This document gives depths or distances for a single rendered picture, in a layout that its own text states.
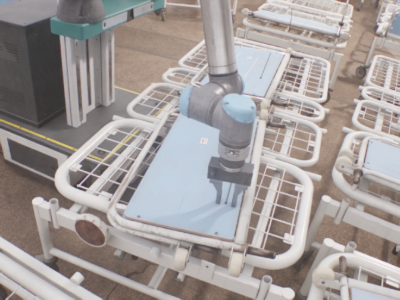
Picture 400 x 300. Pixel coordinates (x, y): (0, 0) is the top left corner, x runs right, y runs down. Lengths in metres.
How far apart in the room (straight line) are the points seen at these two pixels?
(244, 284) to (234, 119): 0.49
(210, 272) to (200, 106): 0.49
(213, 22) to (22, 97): 1.16
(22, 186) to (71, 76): 0.67
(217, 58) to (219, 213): 0.46
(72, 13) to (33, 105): 0.60
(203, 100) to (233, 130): 0.11
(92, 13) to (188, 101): 0.63
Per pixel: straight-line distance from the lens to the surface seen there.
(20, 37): 1.80
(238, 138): 0.98
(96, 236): 1.20
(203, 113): 1.00
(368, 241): 2.11
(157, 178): 1.26
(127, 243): 1.21
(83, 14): 1.50
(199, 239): 1.07
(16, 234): 1.90
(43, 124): 1.98
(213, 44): 1.09
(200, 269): 1.14
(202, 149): 1.40
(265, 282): 1.12
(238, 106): 0.95
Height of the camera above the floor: 1.36
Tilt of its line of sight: 35 degrees down
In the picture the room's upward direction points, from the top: 8 degrees clockwise
